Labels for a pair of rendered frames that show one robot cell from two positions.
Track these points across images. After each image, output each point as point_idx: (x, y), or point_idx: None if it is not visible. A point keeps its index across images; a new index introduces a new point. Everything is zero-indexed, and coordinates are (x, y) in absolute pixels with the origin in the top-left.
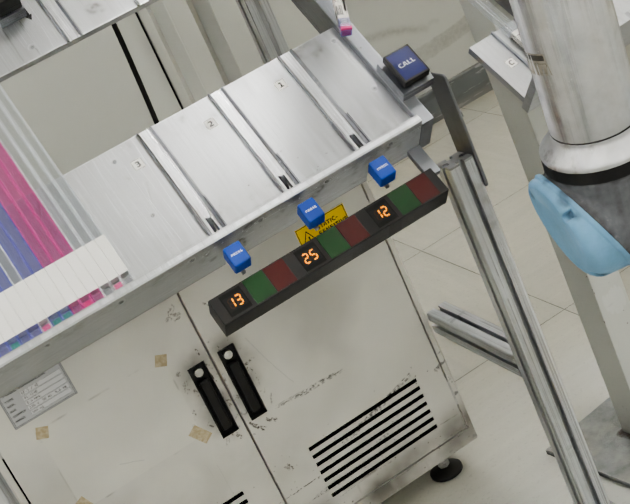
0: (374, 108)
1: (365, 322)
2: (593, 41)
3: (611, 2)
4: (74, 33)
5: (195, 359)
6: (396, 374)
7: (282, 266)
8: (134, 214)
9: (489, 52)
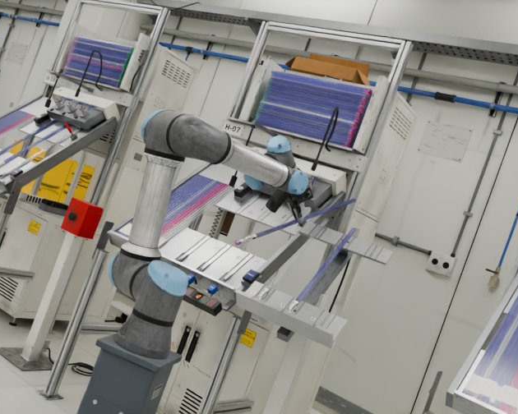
0: (238, 280)
1: (230, 375)
2: (138, 210)
3: (150, 207)
4: (238, 212)
5: (190, 324)
6: None
7: None
8: (178, 244)
9: (255, 286)
